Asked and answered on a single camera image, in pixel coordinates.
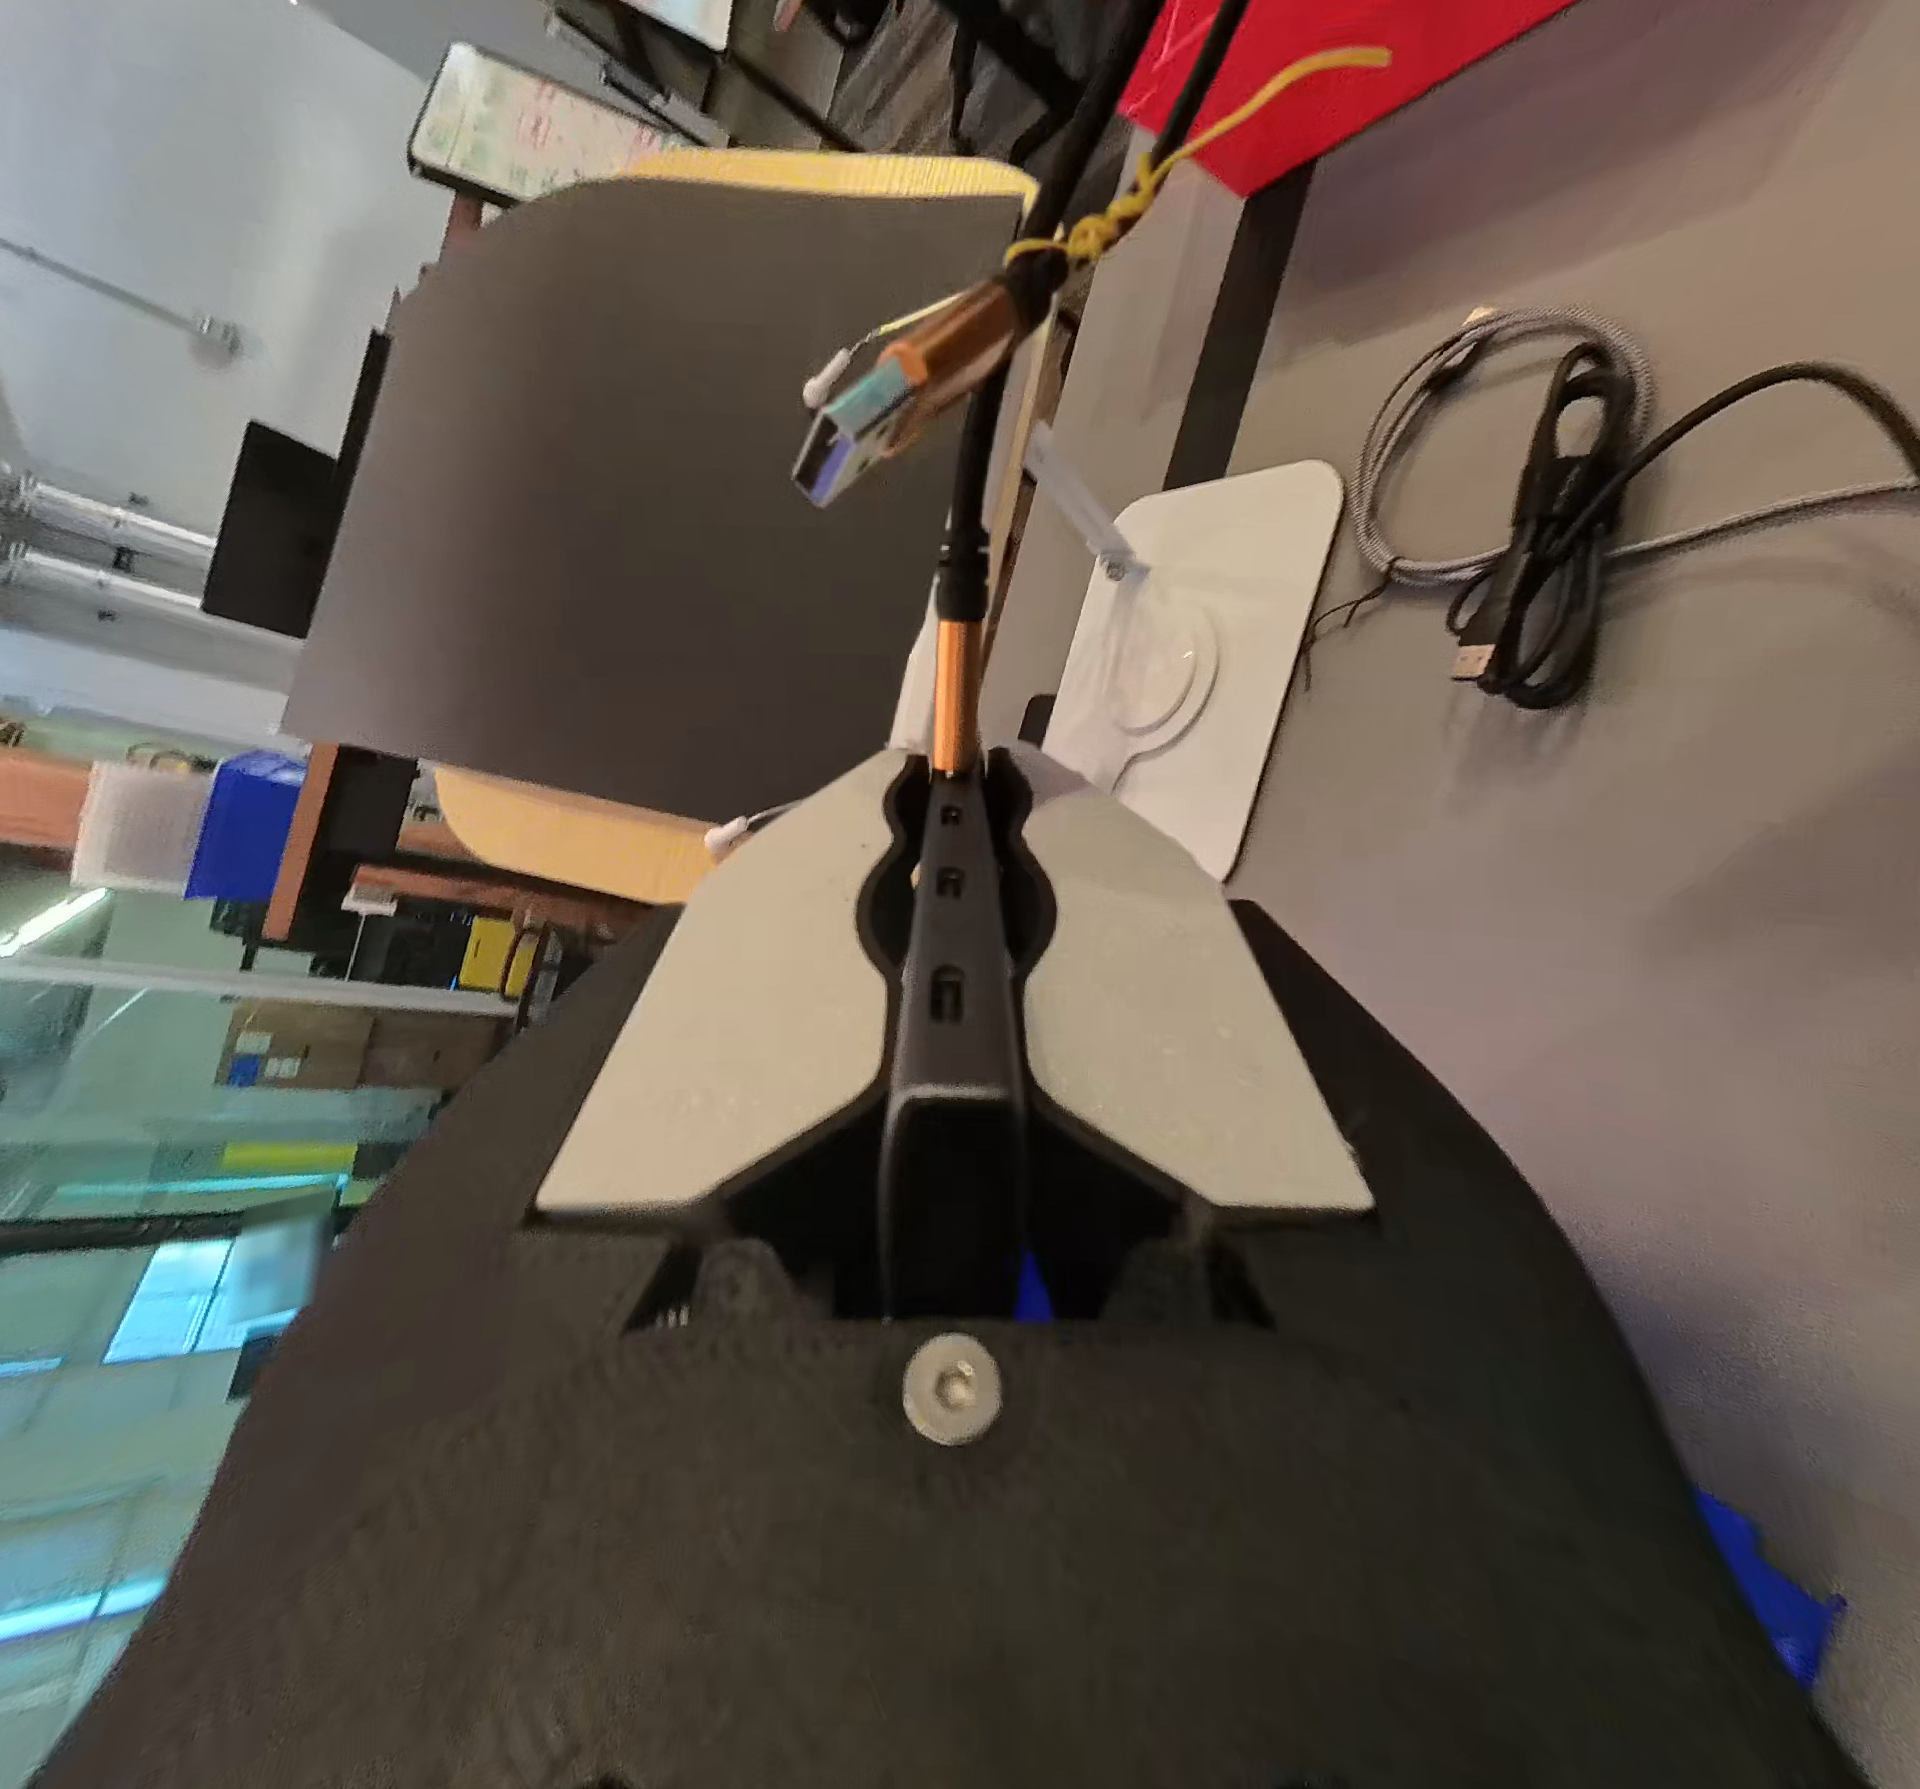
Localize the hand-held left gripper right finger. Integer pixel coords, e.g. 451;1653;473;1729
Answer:
984;745;1376;1227

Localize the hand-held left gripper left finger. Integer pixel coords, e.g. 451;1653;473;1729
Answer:
535;747;935;1218

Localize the grey usb hub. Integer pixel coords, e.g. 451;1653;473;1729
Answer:
874;766;1041;1322

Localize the black hub cable orange plug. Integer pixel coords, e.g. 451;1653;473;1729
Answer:
790;0;1310;783

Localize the yellow box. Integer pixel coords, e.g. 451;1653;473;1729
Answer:
454;912;538;1000

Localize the cardboard box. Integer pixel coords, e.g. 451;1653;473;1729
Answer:
222;998;380;1088

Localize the large blue crate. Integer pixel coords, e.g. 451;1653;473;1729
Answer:
184;747;312;906

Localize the black board with tan edge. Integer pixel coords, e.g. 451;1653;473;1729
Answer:
278;147;1046;909

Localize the white translucent box stack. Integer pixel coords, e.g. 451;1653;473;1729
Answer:
68;758;207;894

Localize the small black screen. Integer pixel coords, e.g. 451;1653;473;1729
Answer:
200;417;342;640

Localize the wooden shelf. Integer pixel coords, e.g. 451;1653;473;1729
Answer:
0;740;451;948

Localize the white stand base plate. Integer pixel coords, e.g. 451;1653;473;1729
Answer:
1024;421;1347;886

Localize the black usb cable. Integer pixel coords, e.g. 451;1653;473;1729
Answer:
1445;338;1920;710

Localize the grey braided cable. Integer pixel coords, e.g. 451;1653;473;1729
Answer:
1354;304;1920;586

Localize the yellow wire tie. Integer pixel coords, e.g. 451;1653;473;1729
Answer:
999;42;1397;308

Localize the silver round air duct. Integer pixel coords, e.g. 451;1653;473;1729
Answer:
0;457;214;625

